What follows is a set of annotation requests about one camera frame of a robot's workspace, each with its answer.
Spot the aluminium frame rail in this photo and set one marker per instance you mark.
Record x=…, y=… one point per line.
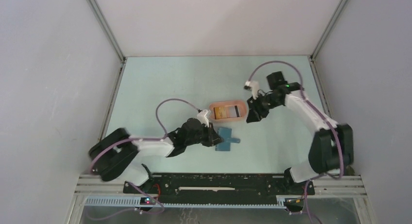
x=264, y=184

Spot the blue-white cable duct strip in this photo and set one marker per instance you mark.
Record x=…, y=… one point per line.
x=134, y=202

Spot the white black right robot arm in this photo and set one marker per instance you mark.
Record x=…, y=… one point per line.
x=332, y=143

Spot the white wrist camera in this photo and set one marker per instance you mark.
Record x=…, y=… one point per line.
x=253, y=87
x=203, y=116

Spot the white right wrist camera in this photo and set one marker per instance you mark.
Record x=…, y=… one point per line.
x=253, y=87

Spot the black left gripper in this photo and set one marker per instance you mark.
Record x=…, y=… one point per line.
x=213, y=138

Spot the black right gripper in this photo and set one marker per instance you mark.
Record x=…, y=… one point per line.
x=255, y=111

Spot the striped back credit card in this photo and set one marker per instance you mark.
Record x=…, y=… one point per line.
x=233, y=111

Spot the blue card holder wallet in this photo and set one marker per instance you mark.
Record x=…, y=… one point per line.
x=226, y=134

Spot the pink oval tray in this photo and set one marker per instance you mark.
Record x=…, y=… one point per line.
x=241, y=105

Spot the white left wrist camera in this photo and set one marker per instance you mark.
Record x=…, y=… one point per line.
x=203, y=116

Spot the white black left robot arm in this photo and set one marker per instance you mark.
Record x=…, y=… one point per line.
x=113, y=157

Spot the gold credit card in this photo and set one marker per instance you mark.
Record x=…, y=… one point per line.
x=220, y=112

